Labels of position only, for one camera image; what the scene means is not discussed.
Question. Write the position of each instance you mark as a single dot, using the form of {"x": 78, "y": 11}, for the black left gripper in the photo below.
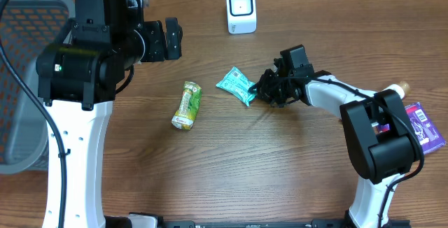
{"x": 160, "y": 50}

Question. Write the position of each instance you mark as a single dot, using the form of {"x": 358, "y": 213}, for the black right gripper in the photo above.
{"x": 266, "y": 91}

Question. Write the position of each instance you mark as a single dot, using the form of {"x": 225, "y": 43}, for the teal snack wrapper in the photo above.
{"x": 236, "y": 83}

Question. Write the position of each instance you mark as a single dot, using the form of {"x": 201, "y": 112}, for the green yellow snack bar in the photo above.
{"x": 189, "y": 106}

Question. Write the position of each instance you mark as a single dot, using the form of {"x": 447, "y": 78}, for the white tube gold cap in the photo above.
{"x": 402, "y": 88}

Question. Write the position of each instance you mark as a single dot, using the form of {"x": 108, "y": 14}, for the purple pad package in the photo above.
{"x": 427, "y": 133}

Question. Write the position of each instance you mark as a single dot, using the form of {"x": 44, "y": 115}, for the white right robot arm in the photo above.
{"x": 380, "y": 140}

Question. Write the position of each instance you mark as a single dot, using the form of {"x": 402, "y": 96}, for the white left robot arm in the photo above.
{"x": 78, "y": 81}

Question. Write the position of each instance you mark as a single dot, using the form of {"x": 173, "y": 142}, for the white barcode scanner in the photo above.
{"x": 241, "y": 16}

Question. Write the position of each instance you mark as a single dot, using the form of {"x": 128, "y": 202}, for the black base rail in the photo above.
{"x": 316, "y": 223}

